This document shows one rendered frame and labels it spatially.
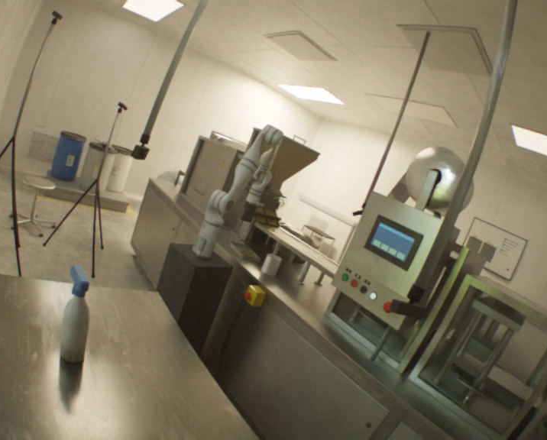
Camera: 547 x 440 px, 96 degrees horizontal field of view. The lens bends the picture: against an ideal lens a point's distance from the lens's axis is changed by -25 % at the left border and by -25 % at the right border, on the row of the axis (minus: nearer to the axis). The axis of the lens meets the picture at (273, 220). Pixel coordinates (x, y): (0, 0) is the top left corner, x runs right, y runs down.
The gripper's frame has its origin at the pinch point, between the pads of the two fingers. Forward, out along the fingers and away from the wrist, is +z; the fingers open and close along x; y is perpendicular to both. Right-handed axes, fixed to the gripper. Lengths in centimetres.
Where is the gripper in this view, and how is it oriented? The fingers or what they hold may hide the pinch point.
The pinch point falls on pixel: (242, 231)
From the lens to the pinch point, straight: 191.4
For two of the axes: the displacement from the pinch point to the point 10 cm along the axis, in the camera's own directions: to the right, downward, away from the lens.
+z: -3.7, 9.1, 1.6
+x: -8.1, -2.3, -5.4
